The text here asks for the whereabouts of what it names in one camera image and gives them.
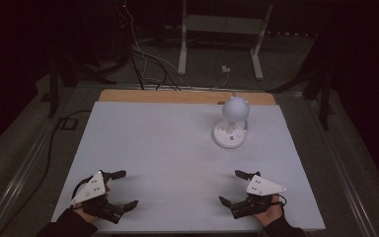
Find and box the right hand-held gripper black cable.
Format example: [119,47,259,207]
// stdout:
[275,193,288,208]

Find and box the metal floor rail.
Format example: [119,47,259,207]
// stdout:
[304,95,379,237]
[0,129,58,237]

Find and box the person's right hand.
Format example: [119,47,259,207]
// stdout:
[252,193,284,228]

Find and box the white metal stand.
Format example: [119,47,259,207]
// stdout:
[177,0,274,81]

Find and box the hand-held gripper black cable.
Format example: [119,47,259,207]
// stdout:
[275,193,288,208]
[71,175,95,209]

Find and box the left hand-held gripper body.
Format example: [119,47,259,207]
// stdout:
[70,169,126,225]

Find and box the black floor cable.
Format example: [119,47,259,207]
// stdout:
[0,109,93,237]

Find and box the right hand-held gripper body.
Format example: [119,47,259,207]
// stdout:
[229,173,287,220]

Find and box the bundle of black cables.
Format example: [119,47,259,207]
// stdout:
[128,45,183,92]

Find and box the white hanging cable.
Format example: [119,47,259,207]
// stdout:
[123,0,191,87]

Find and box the wooden table board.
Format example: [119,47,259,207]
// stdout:
[98,88,277,107]

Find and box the left hand-held gripper black cable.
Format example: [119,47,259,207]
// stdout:
[71,175,95,209]

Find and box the person's left hand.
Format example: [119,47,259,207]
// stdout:
[73,184,111,224]

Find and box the black tripod stand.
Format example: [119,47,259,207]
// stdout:
[46,45,117,119]
[265,33,337,132]

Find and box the white lamp cable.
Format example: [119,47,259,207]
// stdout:
[190,70,236,95]

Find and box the white round-headed desk lamp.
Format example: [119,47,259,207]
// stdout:
[212,95,252,150]

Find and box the small black floor bracket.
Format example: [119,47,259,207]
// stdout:
[59,117,79,130]

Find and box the white table mat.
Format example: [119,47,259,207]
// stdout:
[50,100,327,233]

